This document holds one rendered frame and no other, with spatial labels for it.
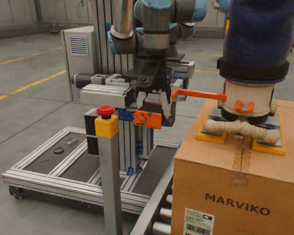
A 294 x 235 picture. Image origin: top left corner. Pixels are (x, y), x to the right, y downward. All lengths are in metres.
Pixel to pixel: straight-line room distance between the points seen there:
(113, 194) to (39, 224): 1.01
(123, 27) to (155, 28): 0.60
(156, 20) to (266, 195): 0.59
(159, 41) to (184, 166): 0.39
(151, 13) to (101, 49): 1.00
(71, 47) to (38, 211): 1.20
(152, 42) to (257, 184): 0.51
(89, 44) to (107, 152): 0.84
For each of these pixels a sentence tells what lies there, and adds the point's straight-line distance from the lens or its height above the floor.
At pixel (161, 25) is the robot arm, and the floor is 1.35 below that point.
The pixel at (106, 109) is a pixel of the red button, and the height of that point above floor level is 1.04.
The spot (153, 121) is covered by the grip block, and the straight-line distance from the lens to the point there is 0.78.
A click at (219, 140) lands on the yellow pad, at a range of 0.94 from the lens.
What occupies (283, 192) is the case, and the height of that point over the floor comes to 0.91.
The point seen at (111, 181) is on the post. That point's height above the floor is 0.73.
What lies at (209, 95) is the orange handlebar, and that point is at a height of 1.08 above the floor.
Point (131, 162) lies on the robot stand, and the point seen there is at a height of 0.32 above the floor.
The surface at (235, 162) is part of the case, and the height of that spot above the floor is 0.95.
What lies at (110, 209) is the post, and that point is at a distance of 1.22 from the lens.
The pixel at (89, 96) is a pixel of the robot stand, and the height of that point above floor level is 0.93.
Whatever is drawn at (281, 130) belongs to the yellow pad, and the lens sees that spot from 1.09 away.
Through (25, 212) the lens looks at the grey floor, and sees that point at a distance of 2.20.
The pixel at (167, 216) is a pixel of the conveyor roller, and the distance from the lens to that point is 1.24.
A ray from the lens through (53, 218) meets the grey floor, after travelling 2.09.
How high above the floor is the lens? 1.41
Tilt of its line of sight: 25 degrees down
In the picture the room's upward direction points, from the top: straight up
